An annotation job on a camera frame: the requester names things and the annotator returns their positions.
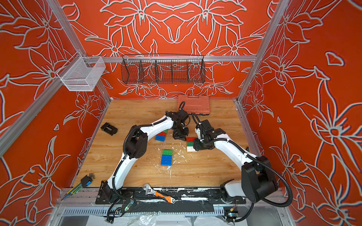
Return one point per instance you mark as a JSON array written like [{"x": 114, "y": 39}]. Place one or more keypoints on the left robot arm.
[{"x": 135, "y": 146}]

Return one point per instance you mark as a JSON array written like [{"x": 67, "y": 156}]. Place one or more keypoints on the white lego brick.
[{"x": 190, "y": 149}]

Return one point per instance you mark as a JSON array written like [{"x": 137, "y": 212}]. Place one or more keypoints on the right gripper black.
[{"x": 199, "y": 145}]

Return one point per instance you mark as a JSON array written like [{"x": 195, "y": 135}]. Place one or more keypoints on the black wire basket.
[{"x": 163, "y": 69}]

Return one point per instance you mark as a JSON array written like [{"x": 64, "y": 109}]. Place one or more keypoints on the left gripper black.
[{"x": 183, "y": 137}]

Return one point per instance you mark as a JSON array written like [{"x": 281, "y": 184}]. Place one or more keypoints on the blue lego brick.
[
  {"x": 167, "y": 157},
  {"x": 160, "y": 138},
  {"x": 166, "y": 162}
]

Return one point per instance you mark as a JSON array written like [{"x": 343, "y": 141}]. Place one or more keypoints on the orange handled adjustable wrench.
[{"x": 150, "y": 191}]

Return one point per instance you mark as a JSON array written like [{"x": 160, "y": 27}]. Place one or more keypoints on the red plastic tool case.
[{"x": 199, "y": 105}]

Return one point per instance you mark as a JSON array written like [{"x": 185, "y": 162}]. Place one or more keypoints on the hex key set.
[{"x": 84, "y": 182}]

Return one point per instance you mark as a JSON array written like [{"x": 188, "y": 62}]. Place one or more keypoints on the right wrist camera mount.
[{"x": 199, "y": 133}]

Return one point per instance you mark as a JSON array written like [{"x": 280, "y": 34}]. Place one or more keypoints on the blue lego brick front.
[{"x": 166, "y": 162}]

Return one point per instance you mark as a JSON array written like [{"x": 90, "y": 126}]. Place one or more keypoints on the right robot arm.
[{"x": 258, "y": 178}]

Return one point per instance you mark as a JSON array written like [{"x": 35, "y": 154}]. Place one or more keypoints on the small black box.
[{"x": 109, "y": 129}]

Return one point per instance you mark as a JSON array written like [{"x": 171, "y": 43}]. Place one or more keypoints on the clear plastic bin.
[{"x": 79, "y": 75}]

